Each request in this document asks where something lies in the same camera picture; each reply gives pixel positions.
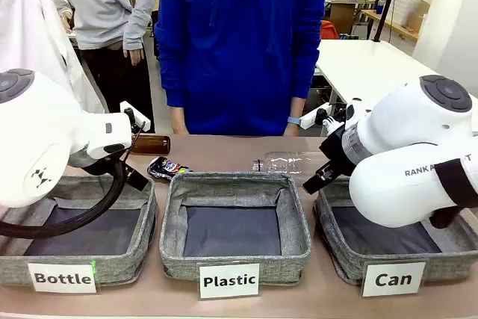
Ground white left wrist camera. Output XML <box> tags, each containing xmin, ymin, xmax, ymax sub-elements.
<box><xmin>119</xmin><ymin>101</ymin><xmax>152</xmax><ymax>130</ymax></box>

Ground grey sweater person left hand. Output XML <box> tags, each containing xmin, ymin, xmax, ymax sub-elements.
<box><xmin>126</xmin><ymin>46</ymin><xmax>146</xmax><ymax>68</ymax></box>

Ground grey fabric basket labelled Can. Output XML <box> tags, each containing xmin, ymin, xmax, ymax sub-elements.
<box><xmin>315</xmin><ymin>176</ymin><xmax>478</xmax><ymax>285</ymax></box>

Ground wooden workbench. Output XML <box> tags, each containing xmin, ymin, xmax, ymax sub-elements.
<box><xmin>360</xmin><ymin>8</ymin><xmax>420</xmax><ymax>43</ymax></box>

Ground brown glass bottle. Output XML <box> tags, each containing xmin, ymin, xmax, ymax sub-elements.
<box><xmin>130</xmin><ymin>134</ymin><xmax>171</xmax><ymax>155</ymax></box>

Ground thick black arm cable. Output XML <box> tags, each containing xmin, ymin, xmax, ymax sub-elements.
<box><xmin>0</xmin><ymin>158</ymin><xmax>128</xmax><ymax>238</ymax></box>

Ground orange chair back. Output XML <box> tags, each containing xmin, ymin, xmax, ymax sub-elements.
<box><xmin>320</xmin><ymin>19</ymin><xmax>340</xmax><ymax>40</ymax></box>

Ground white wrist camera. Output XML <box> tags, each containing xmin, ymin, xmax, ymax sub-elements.
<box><xmin>119</xmin><ymin>101</ymin><xmax>152</xmax><ymax>130</ymax></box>
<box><xmin>300</xmin><ymin>108</ymin><xmax>335</xmax><ymax>130</ymax></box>

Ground clear crushed plastic bottle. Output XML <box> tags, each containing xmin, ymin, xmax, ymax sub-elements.
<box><xmin>252</xmin><ymin>150</ymin><xmax>332</xmax><ymax>175</ymax></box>

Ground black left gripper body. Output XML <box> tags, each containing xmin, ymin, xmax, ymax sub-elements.
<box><xmin>74</xmin><ymin>149</ymin><xmax>131</xmax><ymax>177</ymax></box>

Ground brown cardboard box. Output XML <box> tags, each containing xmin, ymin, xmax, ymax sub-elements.
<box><xmin>330</xmin><ymin>1</ymin><xmax>356</xmax><ymax>35</ymax></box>

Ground white Bottle label card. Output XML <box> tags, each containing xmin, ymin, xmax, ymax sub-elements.
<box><xmin>28</xmin><ymin>261</ymin><xmax>98</xmax><ymax>294</ymax></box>

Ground blue hoodie person right hand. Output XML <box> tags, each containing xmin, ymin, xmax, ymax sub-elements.
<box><xmin>169</xmin><ymin>105</ymin><xmax>187</xmax><ymax>135</ymax></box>

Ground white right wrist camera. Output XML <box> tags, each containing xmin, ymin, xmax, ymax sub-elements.
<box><xmin>300</xmin><ymin>108</ymin><xmax>335</xmax><ymax>130</ymax></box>

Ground white Can label card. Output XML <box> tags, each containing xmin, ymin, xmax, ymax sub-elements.
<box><xmin>361</xmin><ymin>261</ymin><xmax>426</xmax><ymax>297</ymax></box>

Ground white background table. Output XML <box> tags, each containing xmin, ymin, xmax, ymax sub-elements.
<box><xmin>315</xmin><ymin>38</ymin><xmax>478</xmax><ymax>111</ymax></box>

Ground black stand pole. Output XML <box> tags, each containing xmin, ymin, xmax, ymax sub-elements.
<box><xmin>372</xmin><ymin>0</ymin><xmax>399</xmax><ymax>43</ymax></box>

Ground grey fabric basket labelled Bottle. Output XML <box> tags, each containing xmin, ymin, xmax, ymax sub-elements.
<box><xmin>0</xmin><ymin>173</ymin><xmax>158</xmax><ymax>287</ymax></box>

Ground person in blue hoodie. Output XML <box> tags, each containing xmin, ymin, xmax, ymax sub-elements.
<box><xmin>154</xmin><ymin>0</ymin><xmax>328</xmax><ymax>137</ymax></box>

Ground black strap on arm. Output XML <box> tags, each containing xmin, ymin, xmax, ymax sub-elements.
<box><xmin>429</xmin><ymin>158</ymin><xmax>478</xmax><ymax>229</ymax></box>

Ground white storage boxes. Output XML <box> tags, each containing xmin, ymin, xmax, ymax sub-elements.
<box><xmin>391</xmin><ymin>0</ymin><xmax>430</xmax><ymax>25</ymax></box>

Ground grey fabric basket labelled Plastic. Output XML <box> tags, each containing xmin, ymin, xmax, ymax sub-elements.
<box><xmin>159</xmin><ymin>171</ymin><xmax>312</xmax><ymax>285</ymax></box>

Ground grey sweater person right hand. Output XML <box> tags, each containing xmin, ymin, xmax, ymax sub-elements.
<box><xmin>59</xmin><ymin>7</ymin><xmax>75</xmax><ymax>33</ymax></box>

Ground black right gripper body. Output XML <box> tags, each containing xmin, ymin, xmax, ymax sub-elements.
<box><xmin>319</xmin><ymin>124</ymin><xmax>358</xmax><ymax>185</ymax></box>

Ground blue hoodie person left forearm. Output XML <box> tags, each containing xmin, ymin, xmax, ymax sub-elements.
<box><xmin>288</xmin><ymin>96</ymin><xmax>308</xmax><ymax>119</ymax></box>

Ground white Plastic label card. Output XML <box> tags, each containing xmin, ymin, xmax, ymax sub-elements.
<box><xmin>197</xmin><ymin>262</ymin><xmax>261</xmax><ymax>300</ymax></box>

